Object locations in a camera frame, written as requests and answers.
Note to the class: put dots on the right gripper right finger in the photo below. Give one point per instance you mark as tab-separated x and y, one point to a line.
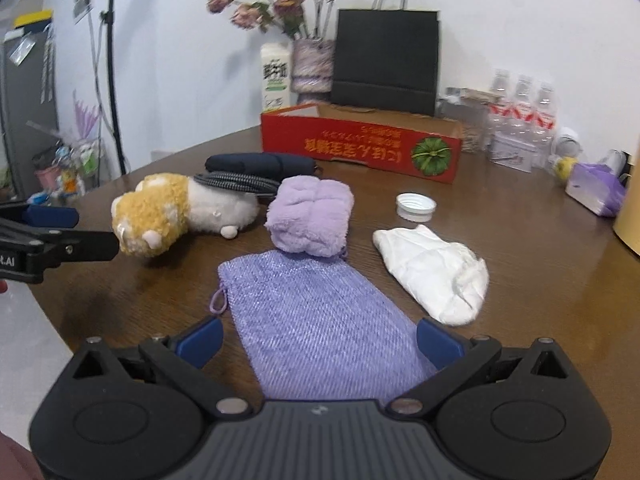
460	364

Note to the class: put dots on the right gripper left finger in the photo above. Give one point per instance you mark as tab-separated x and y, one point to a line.
178	361

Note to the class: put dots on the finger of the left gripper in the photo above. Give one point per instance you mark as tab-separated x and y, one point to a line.
56	245
50	217

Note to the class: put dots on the white cloth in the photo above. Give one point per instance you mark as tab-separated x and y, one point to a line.
446	278

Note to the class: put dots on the yellow white plush toy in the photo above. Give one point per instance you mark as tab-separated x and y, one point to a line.
164	207

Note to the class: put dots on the purple woven pouch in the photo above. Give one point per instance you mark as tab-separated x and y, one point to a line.
318	330

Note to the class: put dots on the white plastic lid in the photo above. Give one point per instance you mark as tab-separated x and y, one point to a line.
415	207

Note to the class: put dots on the purple fluffy towel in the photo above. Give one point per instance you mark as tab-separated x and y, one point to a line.
310	216

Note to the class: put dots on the navy blue pouch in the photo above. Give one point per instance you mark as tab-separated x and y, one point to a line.
273	166

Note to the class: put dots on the black light stand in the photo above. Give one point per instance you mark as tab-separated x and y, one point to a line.
108	19

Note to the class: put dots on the red cardboard box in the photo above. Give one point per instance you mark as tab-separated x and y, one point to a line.
412	144

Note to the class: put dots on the yellow green apple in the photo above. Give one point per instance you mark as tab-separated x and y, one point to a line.
563	167

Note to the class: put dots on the purple gift box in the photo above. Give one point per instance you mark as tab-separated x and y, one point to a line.
596	188

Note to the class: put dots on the white small fan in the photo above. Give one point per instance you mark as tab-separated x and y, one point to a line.
566	143

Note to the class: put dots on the clear plastic food container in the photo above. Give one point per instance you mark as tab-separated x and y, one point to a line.
469	107

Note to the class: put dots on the white green milk carton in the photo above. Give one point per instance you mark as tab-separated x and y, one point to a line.
276	76

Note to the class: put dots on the pink mottled vase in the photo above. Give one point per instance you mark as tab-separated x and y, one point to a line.
313	61

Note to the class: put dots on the black paper bag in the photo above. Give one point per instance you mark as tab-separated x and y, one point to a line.
386	57

